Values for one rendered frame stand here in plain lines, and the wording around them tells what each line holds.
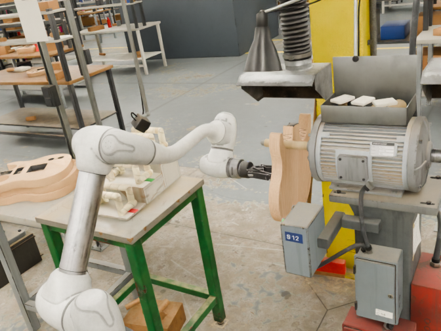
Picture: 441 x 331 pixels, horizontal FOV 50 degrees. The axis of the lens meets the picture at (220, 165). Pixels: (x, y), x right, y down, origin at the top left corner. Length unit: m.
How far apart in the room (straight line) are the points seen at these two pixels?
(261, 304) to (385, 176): 1.58
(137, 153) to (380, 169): 0.82
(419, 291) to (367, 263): 0.23
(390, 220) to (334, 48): 1.16
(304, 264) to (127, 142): 0.73
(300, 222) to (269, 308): 1.44
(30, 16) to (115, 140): 1.87
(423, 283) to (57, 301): 1.30
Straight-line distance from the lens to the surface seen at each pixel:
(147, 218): 2.18
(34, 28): 3.42
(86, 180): 1.81
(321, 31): 2.63
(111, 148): 1.66
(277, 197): 1.85
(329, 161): 1.70
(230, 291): 3.15
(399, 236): 1.79
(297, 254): 1.64
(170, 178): 2.43
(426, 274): 1.94
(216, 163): 2.10
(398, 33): 6.57
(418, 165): 1.63
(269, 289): 3.12
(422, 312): 1.96
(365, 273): 1.79
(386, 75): 1.74
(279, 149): 1.80
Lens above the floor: 1.96
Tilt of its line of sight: 24 degrees down
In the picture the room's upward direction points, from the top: 9 degrees counter-clockwise
